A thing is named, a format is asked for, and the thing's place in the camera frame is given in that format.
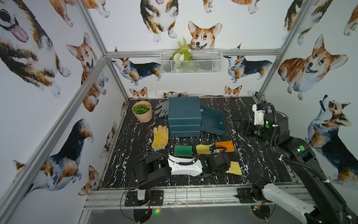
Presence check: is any green beige sponge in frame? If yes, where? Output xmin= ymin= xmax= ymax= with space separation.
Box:
xmin=173 ymin=145 xmax=193 ymax=158

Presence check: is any plain yellow rectangular sponge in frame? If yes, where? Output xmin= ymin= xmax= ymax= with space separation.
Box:
xmin=226 ymin=161 xmax=242 ymax=175

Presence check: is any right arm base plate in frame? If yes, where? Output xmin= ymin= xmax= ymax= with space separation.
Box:
xmin=236 ymin=187 xmax=271 ymax=203

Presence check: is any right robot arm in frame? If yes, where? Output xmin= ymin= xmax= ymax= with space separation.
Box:
xmin=234 ymin=103 xmax=358 ymax=224

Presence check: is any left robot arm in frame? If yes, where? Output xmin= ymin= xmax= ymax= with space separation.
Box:
xmin=132 ymin=150 xmax=231 ymax=203

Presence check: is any yellow green sponge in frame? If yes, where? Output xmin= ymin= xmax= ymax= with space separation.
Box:
xmin=196 ymin=145 xmax=213 ymax=155

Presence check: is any white wire wall basket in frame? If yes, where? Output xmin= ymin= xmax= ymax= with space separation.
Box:
xmin=160 ymin=50 xmax=223 ymax=74

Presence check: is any teal drawer cabinet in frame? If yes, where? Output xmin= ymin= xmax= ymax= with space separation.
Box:
xmin=168 ymin=97 xmax=202 ymax=138

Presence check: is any artificial fern with flower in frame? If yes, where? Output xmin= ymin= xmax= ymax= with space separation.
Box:
xmin=172 ymin=38 xmax=193 ymax=72

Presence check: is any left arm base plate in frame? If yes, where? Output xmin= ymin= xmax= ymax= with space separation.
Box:
xmin=125 ymin=189 xmax=164 ymax=207

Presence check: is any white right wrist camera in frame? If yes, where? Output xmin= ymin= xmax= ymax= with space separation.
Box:
xmin=252 ymin=103 xmax=266 ymax=126

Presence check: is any grey work glove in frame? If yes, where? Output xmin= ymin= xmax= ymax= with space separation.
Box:
xmin=155 ymin=100 xmax=170 ymax=117

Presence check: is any yellow work glove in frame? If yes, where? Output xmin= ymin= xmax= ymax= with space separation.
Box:
xmin=152 ymin=125 xmax=169 ymax=152

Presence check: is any pink pot with green plant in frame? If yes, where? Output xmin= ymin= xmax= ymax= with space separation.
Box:
xmin=132 ymin=101 xmax=153 ymax=123

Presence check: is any aluminium front rail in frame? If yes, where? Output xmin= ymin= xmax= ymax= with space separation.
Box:
xmin=82 ymin=184 xmax=308 ymax=211

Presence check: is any orange sponge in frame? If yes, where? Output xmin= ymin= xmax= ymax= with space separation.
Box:
xmin=215 ymin=141 xmax=235 ymax=152

